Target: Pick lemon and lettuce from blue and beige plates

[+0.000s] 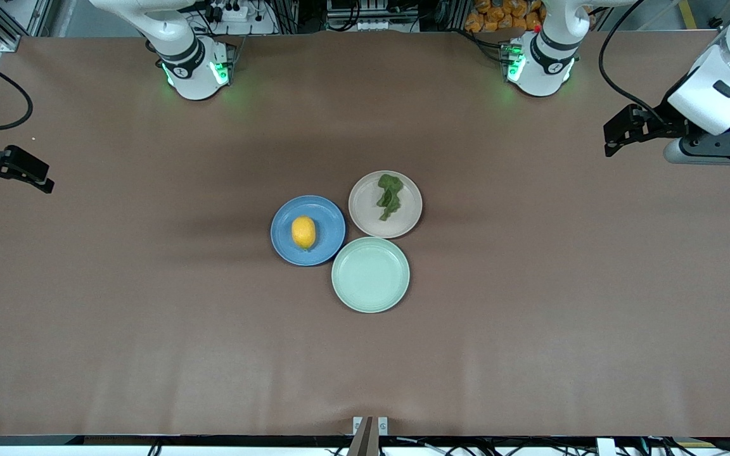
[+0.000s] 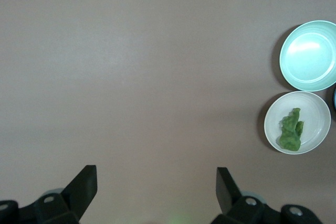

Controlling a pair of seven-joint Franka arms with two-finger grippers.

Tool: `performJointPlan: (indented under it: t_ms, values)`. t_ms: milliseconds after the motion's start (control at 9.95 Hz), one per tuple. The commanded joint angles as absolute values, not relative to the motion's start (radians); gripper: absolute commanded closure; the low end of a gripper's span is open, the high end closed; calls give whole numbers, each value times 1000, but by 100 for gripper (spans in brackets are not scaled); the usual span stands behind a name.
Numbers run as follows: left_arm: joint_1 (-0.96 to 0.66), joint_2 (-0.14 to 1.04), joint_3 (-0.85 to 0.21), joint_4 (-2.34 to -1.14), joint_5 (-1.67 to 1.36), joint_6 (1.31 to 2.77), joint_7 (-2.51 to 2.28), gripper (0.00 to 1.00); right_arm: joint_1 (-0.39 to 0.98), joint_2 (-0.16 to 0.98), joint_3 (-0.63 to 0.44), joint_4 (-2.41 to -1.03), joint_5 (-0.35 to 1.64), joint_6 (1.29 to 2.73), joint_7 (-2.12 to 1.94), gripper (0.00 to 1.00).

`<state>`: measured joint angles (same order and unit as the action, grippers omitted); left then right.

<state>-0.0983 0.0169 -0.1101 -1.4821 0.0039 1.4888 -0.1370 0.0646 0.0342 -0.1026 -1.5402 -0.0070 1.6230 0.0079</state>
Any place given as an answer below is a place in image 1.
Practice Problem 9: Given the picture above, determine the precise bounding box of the light green plate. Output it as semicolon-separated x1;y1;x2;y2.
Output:
331;237;411;314

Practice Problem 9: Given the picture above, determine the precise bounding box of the beige plate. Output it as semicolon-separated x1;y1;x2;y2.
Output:
349;170;423;239

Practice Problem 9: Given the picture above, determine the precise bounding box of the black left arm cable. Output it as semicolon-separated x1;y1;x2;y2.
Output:
598;0;673;125

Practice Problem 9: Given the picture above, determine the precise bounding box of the metal table edge bracket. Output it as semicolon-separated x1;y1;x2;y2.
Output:
347;416;389;456

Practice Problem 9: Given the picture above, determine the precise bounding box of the white power strip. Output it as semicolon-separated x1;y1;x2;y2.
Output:
203;0;277;35

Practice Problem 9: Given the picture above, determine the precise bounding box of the blue plate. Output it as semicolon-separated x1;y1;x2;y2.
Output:
271;195;346;267

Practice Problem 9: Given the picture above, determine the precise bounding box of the brown table cover sheet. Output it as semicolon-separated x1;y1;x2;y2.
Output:
0;32;730;438

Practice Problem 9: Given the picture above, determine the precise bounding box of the aluminium frame profile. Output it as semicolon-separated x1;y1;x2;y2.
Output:
0;0;55;51

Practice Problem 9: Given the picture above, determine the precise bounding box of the green lettuce leaf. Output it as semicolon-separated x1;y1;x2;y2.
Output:
376;174;405;222

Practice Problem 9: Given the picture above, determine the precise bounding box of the bag of orange items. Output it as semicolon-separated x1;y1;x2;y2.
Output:
464;0;546;34

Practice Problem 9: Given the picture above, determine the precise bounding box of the yellow lemon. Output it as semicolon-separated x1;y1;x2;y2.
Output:
291;216;317;251

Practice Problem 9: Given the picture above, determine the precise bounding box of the white electronic device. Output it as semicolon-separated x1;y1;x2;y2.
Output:
327;0;419;31

